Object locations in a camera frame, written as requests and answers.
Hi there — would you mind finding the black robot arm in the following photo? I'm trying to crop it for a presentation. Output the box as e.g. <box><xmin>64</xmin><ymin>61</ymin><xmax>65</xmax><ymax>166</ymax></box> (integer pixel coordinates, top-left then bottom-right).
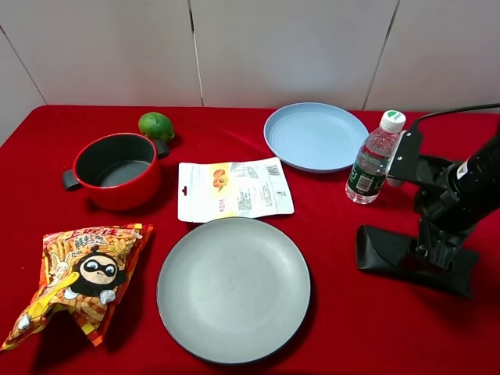
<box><xmin>415</xmin><ymin>133</ymin><xmax>499</xmax><ymax>270</ymax></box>

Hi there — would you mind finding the green lime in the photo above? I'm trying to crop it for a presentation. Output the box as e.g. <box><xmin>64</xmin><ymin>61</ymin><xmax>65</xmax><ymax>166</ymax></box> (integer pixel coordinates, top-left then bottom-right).
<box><xmin>138</xmin><ymin>112</ymin><xmax>175</xmax><ymax>141</ymax></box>

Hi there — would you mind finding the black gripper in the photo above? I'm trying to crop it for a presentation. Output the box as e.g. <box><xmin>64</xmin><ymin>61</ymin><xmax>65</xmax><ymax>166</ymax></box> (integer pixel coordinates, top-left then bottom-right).
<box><xmin>414</xmin><ymin>155</ymin><xmax>475</xmax><ymax>270</ymax></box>

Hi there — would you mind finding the light blue plate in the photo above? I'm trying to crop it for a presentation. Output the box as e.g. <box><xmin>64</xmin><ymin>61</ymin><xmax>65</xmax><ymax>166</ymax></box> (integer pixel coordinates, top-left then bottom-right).
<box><xmin>263</xmin><ymin>102</ymin><xmax>369</xmax><ymax>173</ymax></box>

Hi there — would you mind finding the red pot with black handles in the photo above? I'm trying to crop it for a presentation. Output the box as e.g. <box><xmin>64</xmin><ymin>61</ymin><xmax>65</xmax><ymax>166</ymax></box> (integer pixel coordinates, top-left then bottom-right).
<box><xmin>62</xmin><ymin>133</ymin><xmax>170</xmax><ymax>211</ymax></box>

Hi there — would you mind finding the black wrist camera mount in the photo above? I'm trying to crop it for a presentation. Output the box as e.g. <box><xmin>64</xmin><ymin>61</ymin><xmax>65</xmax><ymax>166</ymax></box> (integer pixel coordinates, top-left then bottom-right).
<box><xmin>386</xmin><ymin>130</ymin><xmax>423</xmax><ymax>188</ymax></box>

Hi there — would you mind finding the black cable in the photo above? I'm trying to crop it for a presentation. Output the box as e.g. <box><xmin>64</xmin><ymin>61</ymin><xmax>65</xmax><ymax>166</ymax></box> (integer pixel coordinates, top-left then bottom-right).
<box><xmin>405</xmin><ymin>102</ymin><xmax>500</xmax><ymax>134</ymax></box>

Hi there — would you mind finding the orange snack bag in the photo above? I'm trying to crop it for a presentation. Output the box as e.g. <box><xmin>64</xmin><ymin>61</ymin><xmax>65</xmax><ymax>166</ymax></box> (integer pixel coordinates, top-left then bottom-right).
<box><xmin>1</xmin><ymin>223</ymin><xmax>153</xmax><ymax>351</ymax></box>

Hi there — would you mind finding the clear water bottle green label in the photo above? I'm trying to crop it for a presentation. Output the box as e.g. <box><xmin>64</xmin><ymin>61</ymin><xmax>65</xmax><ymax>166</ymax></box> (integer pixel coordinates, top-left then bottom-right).
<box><xmin>345</xmin><ymin>110</ymin><xmax>406</xmax><ymax>205</ymax></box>

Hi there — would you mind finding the white dried fruit pouch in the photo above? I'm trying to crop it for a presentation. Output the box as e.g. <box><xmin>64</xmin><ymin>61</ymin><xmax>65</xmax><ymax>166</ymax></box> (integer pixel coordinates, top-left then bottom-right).
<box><xmin>177</xmin><ymin>157</ymin><xmax>295</xmax><ymax>223</ymax></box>

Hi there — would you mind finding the grey plate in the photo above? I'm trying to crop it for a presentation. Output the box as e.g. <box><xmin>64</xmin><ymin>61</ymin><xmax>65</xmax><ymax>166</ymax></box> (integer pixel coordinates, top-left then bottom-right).
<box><xmin>157</xmin><ymin>218</ymin><xmax>311</xmax><ymax>364</ymax></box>

